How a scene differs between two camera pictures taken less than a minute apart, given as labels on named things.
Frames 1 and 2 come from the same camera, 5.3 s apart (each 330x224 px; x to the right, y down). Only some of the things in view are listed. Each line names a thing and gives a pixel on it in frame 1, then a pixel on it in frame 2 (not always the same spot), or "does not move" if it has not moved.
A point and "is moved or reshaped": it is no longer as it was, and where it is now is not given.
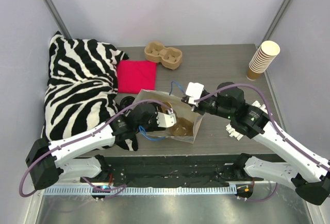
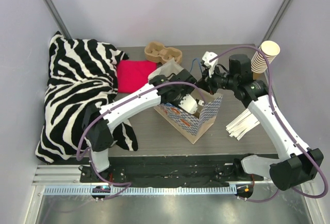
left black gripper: [153, 120] to [179, 95]
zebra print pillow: [82, 88] does not move
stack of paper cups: [263, 57] does not move
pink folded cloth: [133, 75] does not move
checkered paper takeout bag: [182, 109] is moved or reshaped
